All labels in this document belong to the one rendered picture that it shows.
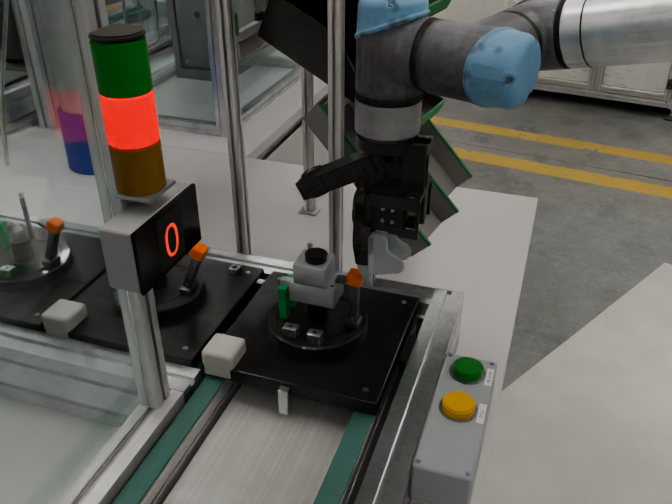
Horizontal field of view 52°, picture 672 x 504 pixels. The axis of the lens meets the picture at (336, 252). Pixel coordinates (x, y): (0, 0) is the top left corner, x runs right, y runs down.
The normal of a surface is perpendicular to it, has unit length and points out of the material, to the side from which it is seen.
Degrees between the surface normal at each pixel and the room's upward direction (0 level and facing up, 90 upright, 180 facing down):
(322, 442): 0
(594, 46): 110
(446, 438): 0
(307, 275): 90
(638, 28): 86
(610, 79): 90
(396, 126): 90
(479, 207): 0
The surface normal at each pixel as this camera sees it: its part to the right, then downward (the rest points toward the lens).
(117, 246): -0.32, 0.49
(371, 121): -0.55, 0.43
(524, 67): 0.80, 0.31
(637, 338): 0.00, -0.85
